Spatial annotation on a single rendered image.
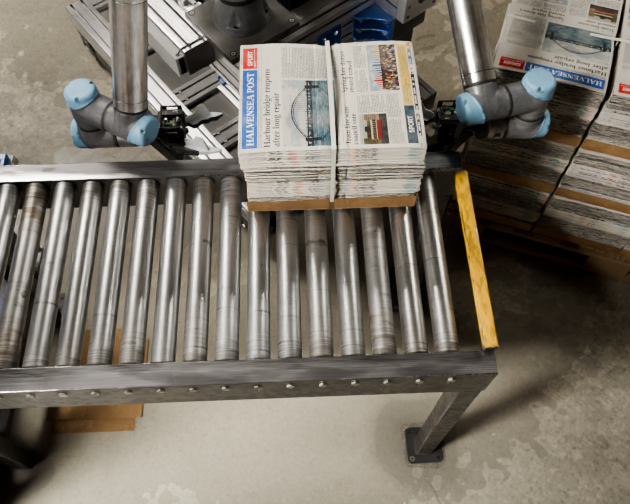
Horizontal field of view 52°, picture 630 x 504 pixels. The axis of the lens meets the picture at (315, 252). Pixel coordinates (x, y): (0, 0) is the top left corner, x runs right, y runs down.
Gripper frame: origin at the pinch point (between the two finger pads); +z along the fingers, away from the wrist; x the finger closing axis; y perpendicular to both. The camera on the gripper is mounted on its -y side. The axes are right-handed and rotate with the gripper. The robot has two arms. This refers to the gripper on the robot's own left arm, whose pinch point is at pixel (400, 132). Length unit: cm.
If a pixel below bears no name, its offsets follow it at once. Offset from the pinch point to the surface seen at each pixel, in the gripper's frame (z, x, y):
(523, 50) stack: -33.3, -21.4, 4.6
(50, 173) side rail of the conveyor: 84, 10, 2
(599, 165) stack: -59, -3, -22
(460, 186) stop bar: -11.3, 19.1, 3.8
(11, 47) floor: 148, -115, -78
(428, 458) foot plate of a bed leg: -11, 64, -78
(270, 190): 31.5, 22.8, 10.2
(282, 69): 27.9, 2.7, 25.3
